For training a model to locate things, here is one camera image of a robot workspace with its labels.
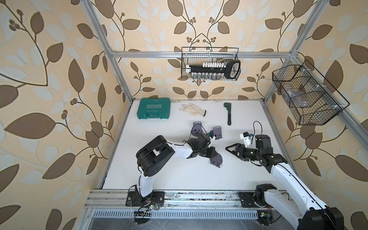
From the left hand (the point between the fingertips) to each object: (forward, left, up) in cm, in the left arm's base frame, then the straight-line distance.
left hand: (216, 152), depth 88 cm
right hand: (-2, -6, +8) cm, 10 cm away
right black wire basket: (+15, -47, +32) cm, 59 cm away
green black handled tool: (+41, -15, -2) cm, 44 cm away
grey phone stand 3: (-4, 0, -3) cm, 5 cm away
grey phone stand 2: (+13, -1, +2) cm, 14 cm away
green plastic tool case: (+36, +44, +1) cm, 57 cm away
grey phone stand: (+15, +12, +2) cm, 19 cm away
